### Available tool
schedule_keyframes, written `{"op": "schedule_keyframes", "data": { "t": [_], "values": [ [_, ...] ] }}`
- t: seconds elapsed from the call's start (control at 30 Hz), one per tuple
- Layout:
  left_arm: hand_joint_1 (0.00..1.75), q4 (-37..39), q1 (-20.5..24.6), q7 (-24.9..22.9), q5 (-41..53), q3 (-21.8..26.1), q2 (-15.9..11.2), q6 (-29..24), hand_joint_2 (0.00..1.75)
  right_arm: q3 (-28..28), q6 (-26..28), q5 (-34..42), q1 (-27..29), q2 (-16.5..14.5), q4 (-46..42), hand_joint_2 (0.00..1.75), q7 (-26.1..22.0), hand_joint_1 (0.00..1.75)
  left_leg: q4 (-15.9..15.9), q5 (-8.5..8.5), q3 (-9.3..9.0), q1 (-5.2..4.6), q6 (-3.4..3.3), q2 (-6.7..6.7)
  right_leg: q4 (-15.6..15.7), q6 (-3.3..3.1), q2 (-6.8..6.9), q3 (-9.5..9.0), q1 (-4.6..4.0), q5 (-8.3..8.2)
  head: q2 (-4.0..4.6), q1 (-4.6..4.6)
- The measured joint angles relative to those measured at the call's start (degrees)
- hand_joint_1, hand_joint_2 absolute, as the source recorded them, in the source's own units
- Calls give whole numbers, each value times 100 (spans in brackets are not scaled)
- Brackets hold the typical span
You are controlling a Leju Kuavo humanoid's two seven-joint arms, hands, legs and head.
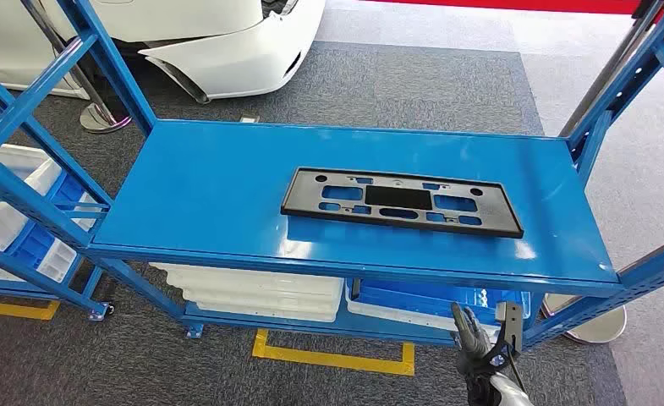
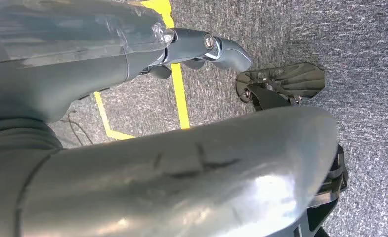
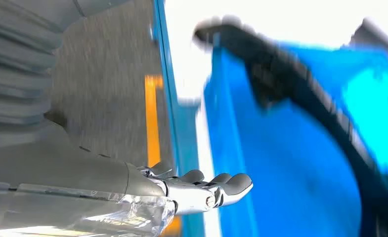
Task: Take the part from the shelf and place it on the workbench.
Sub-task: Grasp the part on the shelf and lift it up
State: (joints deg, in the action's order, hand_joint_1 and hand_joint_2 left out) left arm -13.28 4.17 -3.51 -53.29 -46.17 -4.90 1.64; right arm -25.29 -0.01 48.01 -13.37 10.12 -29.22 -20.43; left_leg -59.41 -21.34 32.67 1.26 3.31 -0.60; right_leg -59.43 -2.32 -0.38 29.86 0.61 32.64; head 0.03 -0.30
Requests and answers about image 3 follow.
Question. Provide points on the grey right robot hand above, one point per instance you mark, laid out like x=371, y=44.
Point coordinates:
x=66, y=183

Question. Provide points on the yellow floor tape outline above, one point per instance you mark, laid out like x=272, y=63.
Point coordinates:
x=152, y=130

